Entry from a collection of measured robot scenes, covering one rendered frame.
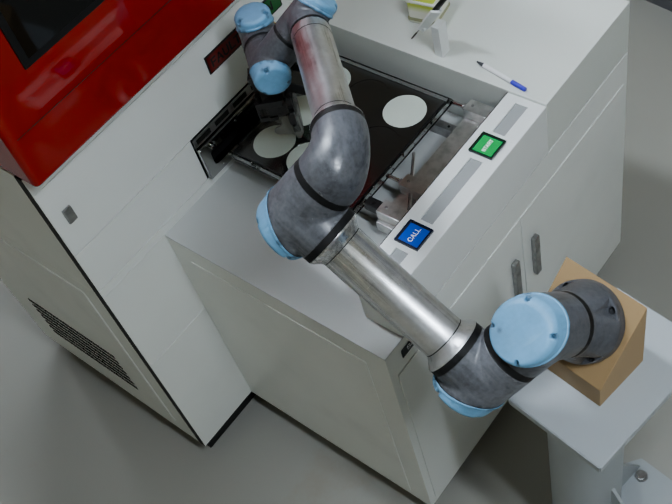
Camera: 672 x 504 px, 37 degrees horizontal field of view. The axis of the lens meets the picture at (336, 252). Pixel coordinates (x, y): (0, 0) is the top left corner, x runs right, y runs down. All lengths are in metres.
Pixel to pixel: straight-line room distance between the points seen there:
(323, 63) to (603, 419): 0.80
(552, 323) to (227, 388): 1.35
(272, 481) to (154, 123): 1.14
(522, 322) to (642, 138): 1.81
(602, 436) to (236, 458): 1.31
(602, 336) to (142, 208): 1.02
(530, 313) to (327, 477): 1.29
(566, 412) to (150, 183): 0.99
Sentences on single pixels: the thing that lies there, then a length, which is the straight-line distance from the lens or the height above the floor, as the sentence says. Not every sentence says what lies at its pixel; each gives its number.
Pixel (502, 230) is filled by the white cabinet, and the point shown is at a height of 0.76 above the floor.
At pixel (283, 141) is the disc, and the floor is 0.90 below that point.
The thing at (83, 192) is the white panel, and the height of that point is 1.09.
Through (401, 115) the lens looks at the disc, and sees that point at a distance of 2.25.
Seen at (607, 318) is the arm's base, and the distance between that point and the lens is 1.76.
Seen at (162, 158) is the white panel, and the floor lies 1.00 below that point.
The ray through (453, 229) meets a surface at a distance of 1.97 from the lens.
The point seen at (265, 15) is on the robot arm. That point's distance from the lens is 2.01.
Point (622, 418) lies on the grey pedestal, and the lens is 1.88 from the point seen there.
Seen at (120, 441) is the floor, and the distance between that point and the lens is 3.04.
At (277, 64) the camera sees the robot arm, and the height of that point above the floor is 1.24.
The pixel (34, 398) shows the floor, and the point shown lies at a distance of 3.25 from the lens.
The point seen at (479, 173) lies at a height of 0.96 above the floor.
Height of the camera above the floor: 2.50
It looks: 52 degrees down
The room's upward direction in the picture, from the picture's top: 19 degrees counter-clockwise
